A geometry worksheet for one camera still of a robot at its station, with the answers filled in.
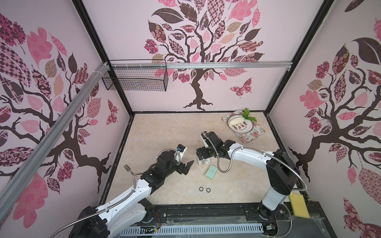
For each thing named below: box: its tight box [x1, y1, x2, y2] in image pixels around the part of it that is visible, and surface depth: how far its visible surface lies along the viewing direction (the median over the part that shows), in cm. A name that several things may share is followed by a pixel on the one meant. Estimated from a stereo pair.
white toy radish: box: [229, 108, 257, 125], surface depth 115 cm
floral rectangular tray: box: [241, 120, 266, 144], surface depth 109 cm
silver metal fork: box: [123, 164, 134, 176], surface depth 92 cm
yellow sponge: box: [289, 192, 311, 219], surface depth 76 cm
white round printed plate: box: [227, 114, 254, 134], surface depth 112 cm
